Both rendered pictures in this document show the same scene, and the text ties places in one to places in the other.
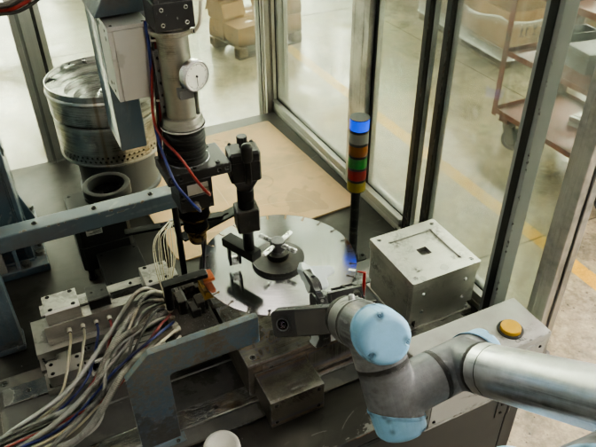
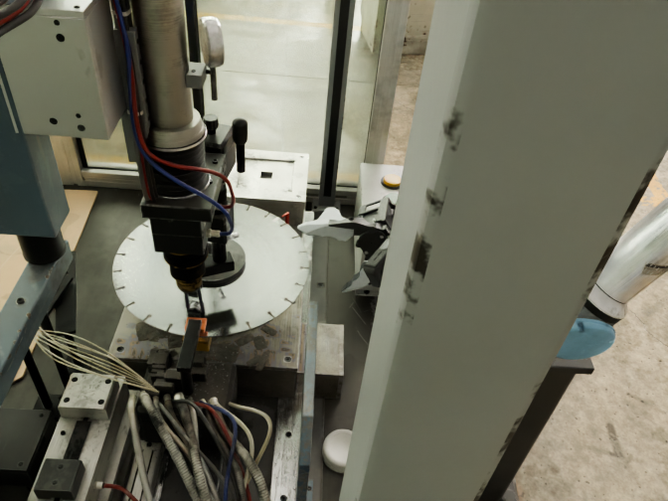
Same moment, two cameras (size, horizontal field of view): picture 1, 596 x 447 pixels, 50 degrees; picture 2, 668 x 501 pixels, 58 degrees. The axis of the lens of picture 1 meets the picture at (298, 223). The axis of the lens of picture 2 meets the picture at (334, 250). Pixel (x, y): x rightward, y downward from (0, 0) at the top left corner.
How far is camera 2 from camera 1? 87 cm
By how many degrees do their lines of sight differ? 52
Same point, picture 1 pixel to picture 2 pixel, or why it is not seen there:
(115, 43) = (92, 35)
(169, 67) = (178, 45)
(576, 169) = (396, 21)
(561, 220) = (388, 73)
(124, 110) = (44, 169)
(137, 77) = (112, 87)
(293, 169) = not seen: outside the picture
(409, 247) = (252, 180)
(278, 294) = (265, 282)
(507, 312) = (374, 173)
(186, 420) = (289, 469)
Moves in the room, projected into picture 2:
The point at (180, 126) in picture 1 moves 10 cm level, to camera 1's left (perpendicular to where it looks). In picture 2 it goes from (197, 130) to (135, 175)
